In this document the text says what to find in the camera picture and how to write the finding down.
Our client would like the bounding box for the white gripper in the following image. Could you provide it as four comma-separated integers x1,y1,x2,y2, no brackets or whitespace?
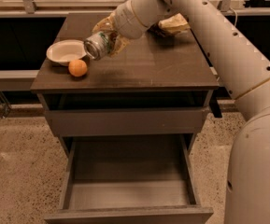
92,0,147,57

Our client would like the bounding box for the silver green 7up can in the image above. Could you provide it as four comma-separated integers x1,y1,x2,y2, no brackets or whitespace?
84,31,117,61

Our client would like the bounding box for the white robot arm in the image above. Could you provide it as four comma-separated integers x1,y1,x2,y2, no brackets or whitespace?
95,0,270,224

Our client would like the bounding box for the grey drawer cabinet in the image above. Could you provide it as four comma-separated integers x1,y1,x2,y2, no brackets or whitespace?
30,12,220,224

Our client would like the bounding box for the closed grey top drawer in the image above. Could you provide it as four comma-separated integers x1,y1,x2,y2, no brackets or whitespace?
46,107,209,137

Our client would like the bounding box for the open grey middle drawer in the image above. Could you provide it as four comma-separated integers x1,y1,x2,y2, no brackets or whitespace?
45,134,213,224

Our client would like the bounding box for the orange fruit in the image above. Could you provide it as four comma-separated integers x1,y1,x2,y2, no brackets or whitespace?
68,60,88,77

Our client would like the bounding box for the white bowl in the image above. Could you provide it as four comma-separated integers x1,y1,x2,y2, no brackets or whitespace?
46,39,86,66

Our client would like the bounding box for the brown yellow chip bag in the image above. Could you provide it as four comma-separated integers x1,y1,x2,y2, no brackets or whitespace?
149,13,190,37

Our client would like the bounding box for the metal window railing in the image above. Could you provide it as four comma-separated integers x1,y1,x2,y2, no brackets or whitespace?
0,0,270,19

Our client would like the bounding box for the white cable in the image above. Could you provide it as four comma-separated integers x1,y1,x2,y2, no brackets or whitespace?
229,7,238,21

